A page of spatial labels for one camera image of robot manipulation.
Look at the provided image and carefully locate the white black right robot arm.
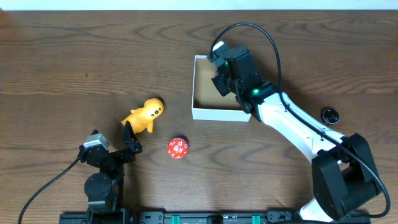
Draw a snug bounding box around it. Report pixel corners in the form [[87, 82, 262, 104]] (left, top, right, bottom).
[[208, 42, 386, 222]]

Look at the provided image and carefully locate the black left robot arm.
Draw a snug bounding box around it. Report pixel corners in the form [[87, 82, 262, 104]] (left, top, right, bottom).
[[78, 121, 142, 223]]

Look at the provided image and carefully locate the orange rubber duck toy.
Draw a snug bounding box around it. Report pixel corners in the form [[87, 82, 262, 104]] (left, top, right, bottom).
[[121, 98, 164, 134]]

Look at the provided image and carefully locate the white cardboard box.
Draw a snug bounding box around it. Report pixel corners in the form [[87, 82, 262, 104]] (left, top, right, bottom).
[[192, 55, 251, 122]]

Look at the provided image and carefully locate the red polyhedral die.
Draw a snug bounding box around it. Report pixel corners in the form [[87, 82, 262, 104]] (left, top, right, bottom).
[[167, 138, 188, 159]]

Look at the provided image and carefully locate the black round cap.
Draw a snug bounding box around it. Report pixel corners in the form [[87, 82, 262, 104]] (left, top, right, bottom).
[[322, 108, 340, 125]]

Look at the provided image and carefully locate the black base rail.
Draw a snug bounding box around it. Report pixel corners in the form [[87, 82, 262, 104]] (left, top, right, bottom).
[[58, 208, 373, 224]]

